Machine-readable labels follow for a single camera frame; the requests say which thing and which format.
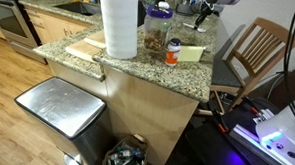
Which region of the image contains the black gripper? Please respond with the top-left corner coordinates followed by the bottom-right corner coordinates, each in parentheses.
top-left (193, 2), bottom-right (216, 31)

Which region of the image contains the white plastic spoon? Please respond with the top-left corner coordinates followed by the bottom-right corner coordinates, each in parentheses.
top-left (182, 22), bottom-right (207, 34)

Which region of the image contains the yellow green sponge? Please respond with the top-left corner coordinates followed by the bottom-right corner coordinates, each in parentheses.
top-left (176, 44), bottom-right (206, 64)

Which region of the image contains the orange supplement bottle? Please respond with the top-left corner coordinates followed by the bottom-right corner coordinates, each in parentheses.
top-left (163, 37), bottom-right (182, 68)

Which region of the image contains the clear jar purple lid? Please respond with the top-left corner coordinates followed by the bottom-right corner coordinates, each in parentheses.
top-left (142, 4), bottom-right (175, 54)

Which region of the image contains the wooden chair grey seat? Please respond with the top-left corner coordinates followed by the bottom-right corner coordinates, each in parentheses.
top-left (195, 14), bottom-right (295, 121)

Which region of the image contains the white paper towel roll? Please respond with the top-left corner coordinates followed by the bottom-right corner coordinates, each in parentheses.
top-left (95, 0), bottom-right (141, 61)

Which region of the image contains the black orange bar clamp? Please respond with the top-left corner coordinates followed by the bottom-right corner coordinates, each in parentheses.
top-left (241, 96), bottom-right (262, 115)
top-left (208, 107), bottom-right (231, 135)

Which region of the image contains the wooden counter base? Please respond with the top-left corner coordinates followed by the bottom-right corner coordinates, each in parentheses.
top-left (42, 57), bottom-right (202, 165)

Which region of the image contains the kitchen sink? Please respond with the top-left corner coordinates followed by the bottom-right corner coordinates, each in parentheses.
top-left (54, 0), bottom-right (103, 17)

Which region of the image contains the wooden cutting board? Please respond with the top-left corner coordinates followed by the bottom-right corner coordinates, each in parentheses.
top-left (64, 38), bottom-right (106, 65)

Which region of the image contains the aluminium robot mounting plate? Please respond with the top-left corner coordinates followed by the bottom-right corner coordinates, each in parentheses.
top-left (228, 106), bottom-right (295, 165)

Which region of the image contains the black robot cart top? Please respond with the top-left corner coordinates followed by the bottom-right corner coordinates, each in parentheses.
top-left (183, 102), bottom-right (290, 165)

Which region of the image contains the wooden drawer cabinet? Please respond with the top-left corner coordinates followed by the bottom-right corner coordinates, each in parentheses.
top-left (21, 6), bottom-right (96, 48)

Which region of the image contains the paper bag with recyclables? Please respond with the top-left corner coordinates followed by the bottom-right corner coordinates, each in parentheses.
top-left (100, 133), bottom-right (150, 165)

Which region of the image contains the stainless steel trash can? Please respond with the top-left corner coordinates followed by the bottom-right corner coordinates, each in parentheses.
top-left (11, 74), bottom-right (118, 165)

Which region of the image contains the stainless steel oven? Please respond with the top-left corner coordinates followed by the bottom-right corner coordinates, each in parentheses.
top-left (0, 0), bottom-right (51, 65)

